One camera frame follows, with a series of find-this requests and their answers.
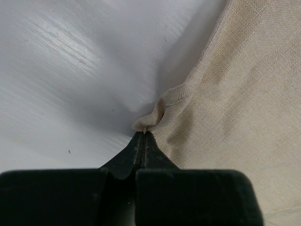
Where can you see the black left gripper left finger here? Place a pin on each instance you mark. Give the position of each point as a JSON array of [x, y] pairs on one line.
[[101, 196]]

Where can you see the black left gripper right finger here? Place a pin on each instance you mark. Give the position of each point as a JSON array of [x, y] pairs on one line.
[[169, 196]]

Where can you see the beige cloth napkin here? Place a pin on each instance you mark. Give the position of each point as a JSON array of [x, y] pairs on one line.
[[240, 106]]

